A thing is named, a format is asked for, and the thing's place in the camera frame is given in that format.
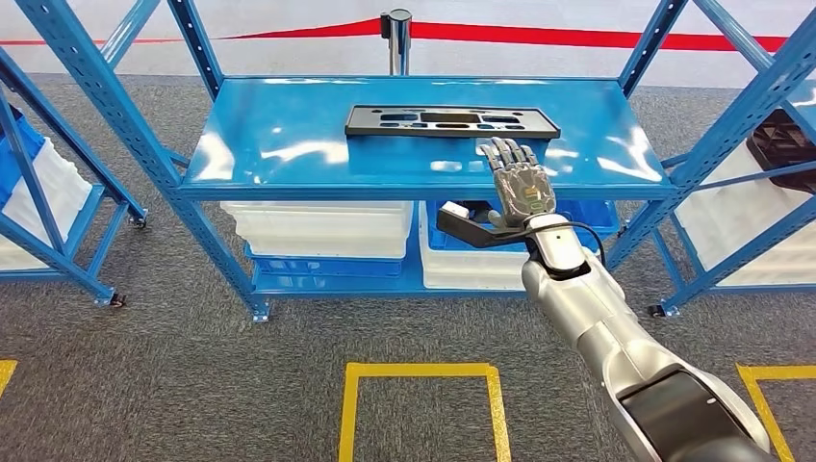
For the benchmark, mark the black plastic part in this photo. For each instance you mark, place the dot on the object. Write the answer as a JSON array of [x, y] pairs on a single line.
[[484, 209]]

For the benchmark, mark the white plastic crate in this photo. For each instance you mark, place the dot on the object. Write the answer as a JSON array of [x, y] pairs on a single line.
[[465, 268], [319, 229], [57, 185], [733, 217]]

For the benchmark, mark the black panel part with cutouts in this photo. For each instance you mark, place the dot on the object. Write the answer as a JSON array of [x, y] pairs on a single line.
[[363, 127]]

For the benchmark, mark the black plastic crate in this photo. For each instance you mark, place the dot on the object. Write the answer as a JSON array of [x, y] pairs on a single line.
[[784, 153]]

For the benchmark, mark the chrome stanchion post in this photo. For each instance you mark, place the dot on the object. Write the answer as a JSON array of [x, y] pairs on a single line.
[[398, 44]]

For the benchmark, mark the blue metal shelf rack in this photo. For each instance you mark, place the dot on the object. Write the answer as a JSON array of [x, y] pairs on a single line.
[[287, 127], [64, 135], [733, 261]]

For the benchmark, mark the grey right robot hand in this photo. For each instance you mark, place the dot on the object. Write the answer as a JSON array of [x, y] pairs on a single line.
[[523, 188]]

